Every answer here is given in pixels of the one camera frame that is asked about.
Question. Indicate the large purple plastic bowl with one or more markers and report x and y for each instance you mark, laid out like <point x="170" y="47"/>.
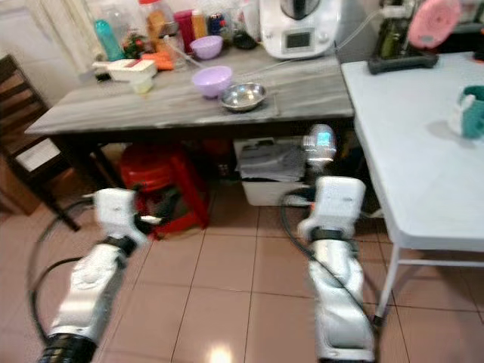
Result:
<point x="212" y="81"/>

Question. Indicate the small purple plastic bowl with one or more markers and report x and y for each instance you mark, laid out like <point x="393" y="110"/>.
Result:
<point x="206" y="47"/>

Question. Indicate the white plastic storage bin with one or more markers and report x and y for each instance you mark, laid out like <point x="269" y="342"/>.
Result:
<point x="265" y="193"/>

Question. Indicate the red plastic stool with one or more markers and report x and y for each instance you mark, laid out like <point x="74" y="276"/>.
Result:
<point x="159" y="170"/>

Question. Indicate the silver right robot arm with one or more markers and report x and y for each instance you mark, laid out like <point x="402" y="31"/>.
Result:
<point x="342" y="302"/>

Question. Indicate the green glass bottle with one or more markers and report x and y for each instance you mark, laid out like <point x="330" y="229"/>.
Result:
<point x="393" y="38"/>

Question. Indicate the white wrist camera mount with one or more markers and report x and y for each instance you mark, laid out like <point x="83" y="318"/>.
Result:
<point x="117" y="212"/>
<point x="336" y="204"/>

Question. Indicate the white flat kitchen box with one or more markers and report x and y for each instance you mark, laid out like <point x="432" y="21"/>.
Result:
<point x="130" y="70"/>

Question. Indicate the black tray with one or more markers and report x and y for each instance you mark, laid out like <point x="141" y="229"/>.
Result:
<point x="404" y="63"/>

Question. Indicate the stainless steel bowl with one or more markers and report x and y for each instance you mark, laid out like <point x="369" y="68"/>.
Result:
<point x="243" y="96"/>

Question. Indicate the small black dish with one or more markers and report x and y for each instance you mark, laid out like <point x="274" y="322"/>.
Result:
<point x="244" y="41"/>

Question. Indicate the green and red ornament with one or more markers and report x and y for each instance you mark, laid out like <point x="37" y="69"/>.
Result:
<point x="134" y="46"/>

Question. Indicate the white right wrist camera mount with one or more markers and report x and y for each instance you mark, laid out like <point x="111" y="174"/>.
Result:
<point x="336" y="204"/>

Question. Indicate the magenta tumbler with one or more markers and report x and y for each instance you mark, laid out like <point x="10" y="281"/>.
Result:
<point x="184" y="29"/>

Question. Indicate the blue drink can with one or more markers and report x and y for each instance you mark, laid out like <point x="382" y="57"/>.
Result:
<point x="216" y="24"/>

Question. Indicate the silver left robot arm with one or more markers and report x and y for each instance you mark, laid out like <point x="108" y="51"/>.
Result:
<point x="92" y="287"/>

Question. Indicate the folded grey cloth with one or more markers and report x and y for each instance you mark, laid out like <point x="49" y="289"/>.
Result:
<point x="271" y="161"/>

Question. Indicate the teal water bottle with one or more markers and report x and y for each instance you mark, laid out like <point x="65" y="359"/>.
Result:
<point x="108" y="41"/>

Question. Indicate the white paper sheet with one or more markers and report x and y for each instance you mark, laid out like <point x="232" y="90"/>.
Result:
<point x="36" y="154"/>

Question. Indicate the red lidded food jar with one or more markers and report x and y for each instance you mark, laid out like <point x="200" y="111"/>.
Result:
<point x="156" y="24"/>

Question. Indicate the orange packet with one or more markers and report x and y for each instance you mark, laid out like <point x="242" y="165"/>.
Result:
<point x="159" y="61"/>

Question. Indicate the small pale yellow cup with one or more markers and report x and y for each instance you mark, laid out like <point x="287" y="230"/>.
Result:
<point x="142" y="85"/>

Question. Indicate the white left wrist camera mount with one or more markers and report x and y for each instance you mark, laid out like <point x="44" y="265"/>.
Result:
<point x="117" y="212"/>

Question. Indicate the grey marble top table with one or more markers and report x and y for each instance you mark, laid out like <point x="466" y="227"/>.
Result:
<point x="302" y="91"/>

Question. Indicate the dark wooden chair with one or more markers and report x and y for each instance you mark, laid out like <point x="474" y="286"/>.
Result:
<point x="19" y="113"/>

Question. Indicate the yellow bottle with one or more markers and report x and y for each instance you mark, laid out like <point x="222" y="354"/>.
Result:
<point x="199" y="25"/>

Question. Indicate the teal and white cloth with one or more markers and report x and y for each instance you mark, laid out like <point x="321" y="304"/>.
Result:
<point x="470" y="113"/>

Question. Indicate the shiny steel cup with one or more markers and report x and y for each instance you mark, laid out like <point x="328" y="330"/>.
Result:
<point x="319" y="144"/>

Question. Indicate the pink round appliance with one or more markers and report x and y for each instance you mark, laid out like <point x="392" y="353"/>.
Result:
<point x="434" y="24"/>

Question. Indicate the white kitchen food processor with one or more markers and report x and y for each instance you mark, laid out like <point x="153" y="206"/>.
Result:
<point x="302" y="34"/>

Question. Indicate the white folding table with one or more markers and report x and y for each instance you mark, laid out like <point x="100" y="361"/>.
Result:
<point x="416" y="174"/>

